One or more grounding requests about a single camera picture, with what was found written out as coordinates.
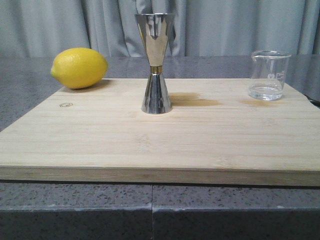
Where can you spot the steel double jigger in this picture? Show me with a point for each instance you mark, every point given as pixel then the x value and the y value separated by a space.
pixel 155 30

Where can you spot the clear glass beaker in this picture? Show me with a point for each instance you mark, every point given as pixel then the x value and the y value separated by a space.
pixel 268 74

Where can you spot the light wooden cutting board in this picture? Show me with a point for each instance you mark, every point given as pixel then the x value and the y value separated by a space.
pixel 214 134

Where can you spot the yellow lemon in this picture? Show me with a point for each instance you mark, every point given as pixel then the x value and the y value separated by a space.
pixel 79 67

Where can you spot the grey curtain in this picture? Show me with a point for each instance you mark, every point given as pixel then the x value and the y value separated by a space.
pixel 44 28

